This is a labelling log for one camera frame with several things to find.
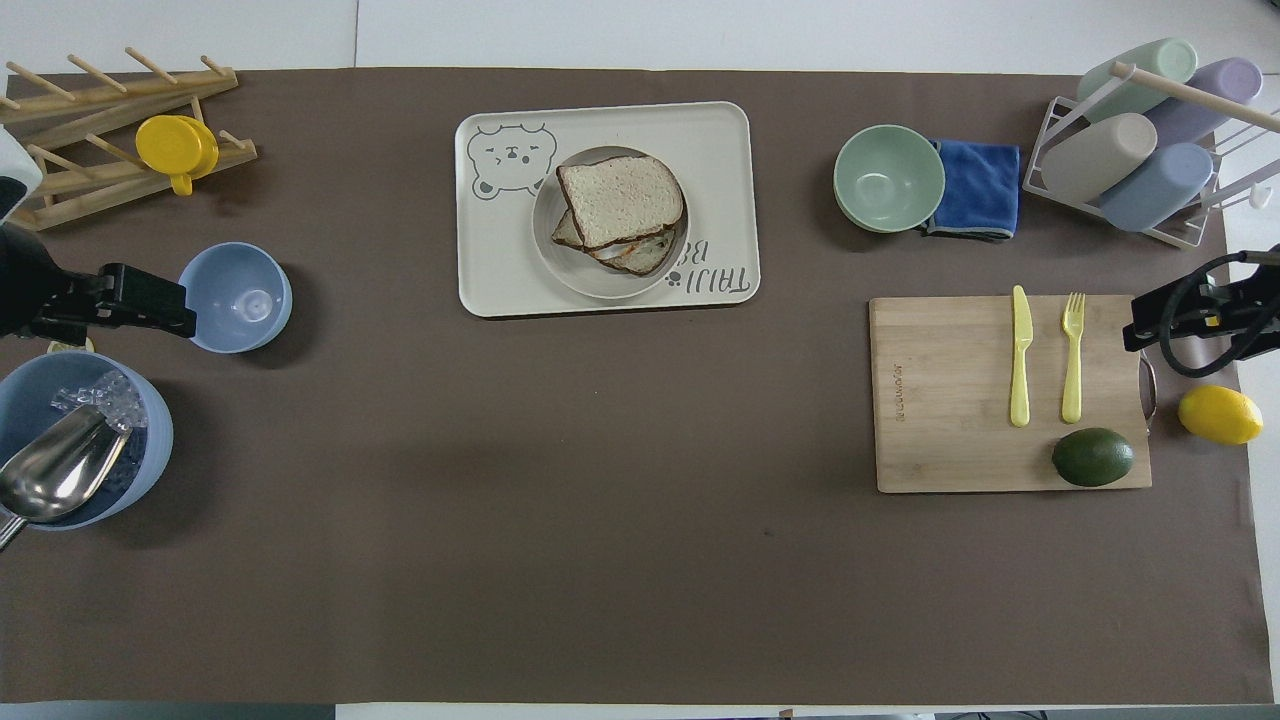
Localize beige cup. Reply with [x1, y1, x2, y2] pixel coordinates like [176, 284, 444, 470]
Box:
[1041, 112, 1160, 206]

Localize small blue bowl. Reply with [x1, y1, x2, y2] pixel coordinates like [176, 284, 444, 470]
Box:
[178, 242, 294, 355]

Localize green bowl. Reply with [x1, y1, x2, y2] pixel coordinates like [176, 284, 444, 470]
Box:
[833, 124, 947, 235]

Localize metal scoop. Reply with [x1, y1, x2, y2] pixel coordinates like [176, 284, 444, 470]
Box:
[0, 404, 132, 552]

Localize black cable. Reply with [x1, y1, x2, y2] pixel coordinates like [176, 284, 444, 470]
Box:
[1158, 249, 1257, 380]

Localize white round plate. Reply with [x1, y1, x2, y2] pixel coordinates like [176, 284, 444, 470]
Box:
[531, 146, 692, 302]

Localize yellow mug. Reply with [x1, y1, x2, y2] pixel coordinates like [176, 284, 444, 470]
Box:
[135, 114, 220, 197]

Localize white bread slice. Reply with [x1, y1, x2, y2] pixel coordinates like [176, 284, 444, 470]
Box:
[555, 154, 687, 250]

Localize green avocado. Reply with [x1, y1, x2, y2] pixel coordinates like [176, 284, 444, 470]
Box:
[1050, 426, 1137, 489]

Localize yellow plastic fork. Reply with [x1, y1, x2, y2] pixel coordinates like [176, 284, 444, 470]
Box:
[1060, 291, 1088, 425]

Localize yellow lemon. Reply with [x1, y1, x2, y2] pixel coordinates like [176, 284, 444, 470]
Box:
[1176, 384, 1265, 447]

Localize sandwich base with filling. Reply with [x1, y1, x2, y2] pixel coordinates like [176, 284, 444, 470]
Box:
[550, 208, 680, 279]

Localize purple cup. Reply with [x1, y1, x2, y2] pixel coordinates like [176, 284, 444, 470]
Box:
[1142, 56, 1265, 147]

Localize blue cloth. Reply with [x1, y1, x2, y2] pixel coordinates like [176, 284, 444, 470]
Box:
[922, 139, 1023, 242]

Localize wooden cutting board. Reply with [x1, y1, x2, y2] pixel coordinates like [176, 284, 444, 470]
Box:
[867, 293, 1154, 495]

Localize clear ice cubes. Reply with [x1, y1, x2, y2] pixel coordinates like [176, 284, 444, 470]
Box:
[50, 369, 138, 433]

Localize wooden peg drying rack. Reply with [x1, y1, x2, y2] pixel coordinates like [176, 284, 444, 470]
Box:
[0, 45, 259, 233]

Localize large blue bowl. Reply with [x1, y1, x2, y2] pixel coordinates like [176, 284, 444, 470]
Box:
[0, 350, 175, 532]

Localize yellow plastic knife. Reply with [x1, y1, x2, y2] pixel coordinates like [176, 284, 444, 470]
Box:
[1008, 284, 1035, 429]

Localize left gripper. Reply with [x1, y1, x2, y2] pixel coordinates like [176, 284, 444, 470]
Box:
[0, 224, 79, 341]

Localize white wire cup rack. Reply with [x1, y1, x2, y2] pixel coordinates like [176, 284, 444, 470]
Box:
[1021, 61, 1280, 250]

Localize cream tray with bear print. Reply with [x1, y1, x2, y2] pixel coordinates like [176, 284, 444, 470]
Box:
[454, 101, 762, 320]

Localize green cup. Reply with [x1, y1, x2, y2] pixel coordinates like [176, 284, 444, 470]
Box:
[1076, 37, 1200, 124]

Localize light blue cup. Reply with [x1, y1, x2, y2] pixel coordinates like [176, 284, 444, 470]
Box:
[1097, 141, 1216, 234]

